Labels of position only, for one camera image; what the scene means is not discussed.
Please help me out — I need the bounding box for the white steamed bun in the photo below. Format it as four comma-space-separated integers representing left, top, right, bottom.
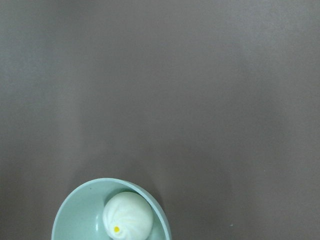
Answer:
102, 191, 154, 240

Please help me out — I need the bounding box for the mint green bowl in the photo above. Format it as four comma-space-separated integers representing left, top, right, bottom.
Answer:
51, 178, 172, 240

